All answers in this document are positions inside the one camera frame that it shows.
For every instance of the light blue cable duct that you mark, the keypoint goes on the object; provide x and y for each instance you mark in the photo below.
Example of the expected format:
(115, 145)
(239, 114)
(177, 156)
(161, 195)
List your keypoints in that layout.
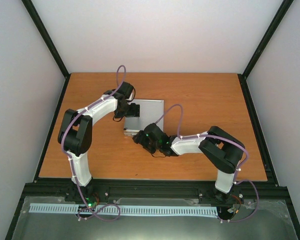
(126, 210)

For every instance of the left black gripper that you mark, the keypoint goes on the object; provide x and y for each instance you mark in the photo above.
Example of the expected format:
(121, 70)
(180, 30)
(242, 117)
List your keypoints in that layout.
(135, 112)

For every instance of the aluminium poker case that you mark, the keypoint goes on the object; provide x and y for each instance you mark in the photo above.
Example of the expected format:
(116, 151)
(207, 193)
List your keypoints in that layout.
(150, 111)

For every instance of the black aluminium frame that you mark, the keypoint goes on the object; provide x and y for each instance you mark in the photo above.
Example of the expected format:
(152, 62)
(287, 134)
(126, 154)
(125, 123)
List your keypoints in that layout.
(157, 189)

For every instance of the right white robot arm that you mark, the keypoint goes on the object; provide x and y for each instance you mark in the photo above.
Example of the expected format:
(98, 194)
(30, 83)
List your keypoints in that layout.
(223, 150)

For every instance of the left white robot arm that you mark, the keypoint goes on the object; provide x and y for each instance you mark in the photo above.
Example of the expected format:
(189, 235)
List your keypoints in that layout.
(76, 131)

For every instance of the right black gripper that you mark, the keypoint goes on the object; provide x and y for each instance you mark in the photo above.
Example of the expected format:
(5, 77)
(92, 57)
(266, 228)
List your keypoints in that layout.
(141, 139)

